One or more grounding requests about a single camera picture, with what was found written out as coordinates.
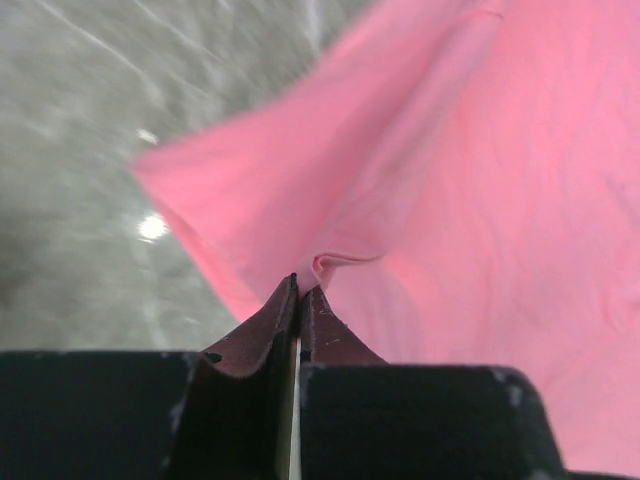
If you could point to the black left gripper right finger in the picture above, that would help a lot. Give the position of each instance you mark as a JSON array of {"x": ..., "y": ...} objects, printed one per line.
[{"x": 363, "y": 418}]

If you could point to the pink t shirt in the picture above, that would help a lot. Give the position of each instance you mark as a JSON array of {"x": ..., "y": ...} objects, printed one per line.
[{"x": 462, "y": 178}]

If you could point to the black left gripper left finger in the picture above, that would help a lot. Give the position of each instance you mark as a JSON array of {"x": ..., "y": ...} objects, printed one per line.
[{"x": 220, "y": 413}]

